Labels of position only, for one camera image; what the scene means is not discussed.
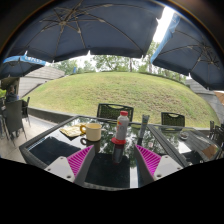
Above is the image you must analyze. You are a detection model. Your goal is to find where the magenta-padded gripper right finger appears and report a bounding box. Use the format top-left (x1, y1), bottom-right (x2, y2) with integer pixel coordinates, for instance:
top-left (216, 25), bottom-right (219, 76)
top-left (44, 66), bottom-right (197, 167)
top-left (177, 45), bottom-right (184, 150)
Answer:
top-left (133, 143), bottom-right (185, 186)

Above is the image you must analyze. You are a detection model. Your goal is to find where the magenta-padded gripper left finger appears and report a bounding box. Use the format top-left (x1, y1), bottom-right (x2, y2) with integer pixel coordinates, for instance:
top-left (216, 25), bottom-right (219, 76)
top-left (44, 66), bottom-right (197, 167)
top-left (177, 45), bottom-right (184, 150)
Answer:
top-left (44, 144), bottom-right (96, 188)

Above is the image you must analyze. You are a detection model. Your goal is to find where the red-capped clear drink bottle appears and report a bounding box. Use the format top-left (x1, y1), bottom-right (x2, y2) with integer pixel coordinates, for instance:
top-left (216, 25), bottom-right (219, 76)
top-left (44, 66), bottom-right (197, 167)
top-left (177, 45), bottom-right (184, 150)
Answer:
top-left (114, 110), bottom-right (130, 143)

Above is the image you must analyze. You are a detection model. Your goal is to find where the dark wicker glass table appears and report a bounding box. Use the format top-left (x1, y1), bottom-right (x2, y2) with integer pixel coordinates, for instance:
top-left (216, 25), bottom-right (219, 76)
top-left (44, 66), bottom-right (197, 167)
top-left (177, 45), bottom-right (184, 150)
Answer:
top-left (148, 123), bottom-right (224, 168)

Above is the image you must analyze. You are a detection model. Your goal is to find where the yellow packet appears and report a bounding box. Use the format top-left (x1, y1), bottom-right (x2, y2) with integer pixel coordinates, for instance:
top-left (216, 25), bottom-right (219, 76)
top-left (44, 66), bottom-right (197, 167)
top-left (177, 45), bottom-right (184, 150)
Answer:
top-left (59, 124), bottom-right (87, 138)

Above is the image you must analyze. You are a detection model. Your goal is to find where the grey upright tube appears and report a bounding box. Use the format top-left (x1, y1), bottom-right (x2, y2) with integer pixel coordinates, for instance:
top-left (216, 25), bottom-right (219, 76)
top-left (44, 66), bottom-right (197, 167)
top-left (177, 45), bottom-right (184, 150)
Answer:
top-left (138, 114), bottom-right (151, 139)

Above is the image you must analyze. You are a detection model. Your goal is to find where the dark wicker chair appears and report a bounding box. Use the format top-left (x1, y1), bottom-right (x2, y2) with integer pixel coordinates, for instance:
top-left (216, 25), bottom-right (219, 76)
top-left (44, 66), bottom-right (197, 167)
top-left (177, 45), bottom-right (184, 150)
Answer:
top-left (209, 120), bottom-right (224, 144)
top-left (160, 111), bottom-right (186, 128)
top-left (96, 103), bottom-right (135, 123)
top-left (21, 96), bottom-right (32, 127)
top-left (3, 99), bottom-right (28, 139)

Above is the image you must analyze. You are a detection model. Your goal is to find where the cream mug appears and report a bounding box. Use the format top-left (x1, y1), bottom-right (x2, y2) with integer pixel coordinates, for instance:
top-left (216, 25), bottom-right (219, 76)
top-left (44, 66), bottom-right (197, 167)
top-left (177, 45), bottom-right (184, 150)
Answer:
top-left (79, 122), bottom-right (103, 142)

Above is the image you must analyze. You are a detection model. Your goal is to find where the flat round red coaster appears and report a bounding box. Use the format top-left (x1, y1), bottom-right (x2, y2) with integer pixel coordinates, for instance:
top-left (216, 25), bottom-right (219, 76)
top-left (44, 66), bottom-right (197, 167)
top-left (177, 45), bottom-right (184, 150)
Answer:
top-left (110, 137), bottom-right (128, 146)

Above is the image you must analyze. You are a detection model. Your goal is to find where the person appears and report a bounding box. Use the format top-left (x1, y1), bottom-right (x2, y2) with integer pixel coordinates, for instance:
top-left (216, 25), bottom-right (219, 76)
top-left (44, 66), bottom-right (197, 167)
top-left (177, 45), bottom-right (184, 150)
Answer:
top-left (4, 84), bottom-right (19, 103)

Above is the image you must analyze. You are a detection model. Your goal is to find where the blue-edged dark parasol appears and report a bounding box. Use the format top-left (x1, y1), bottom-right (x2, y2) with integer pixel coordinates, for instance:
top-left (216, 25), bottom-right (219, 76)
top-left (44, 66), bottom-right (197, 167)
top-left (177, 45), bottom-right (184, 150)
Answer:
top-left (0, 54), bottom-right (48, 80)

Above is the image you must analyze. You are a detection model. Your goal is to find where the large dark blue parasol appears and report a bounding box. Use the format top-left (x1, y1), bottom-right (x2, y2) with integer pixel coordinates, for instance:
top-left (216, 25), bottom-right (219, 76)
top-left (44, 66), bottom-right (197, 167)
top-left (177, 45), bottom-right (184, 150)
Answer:
top-left (0, 0), bottom-right (165, 64)

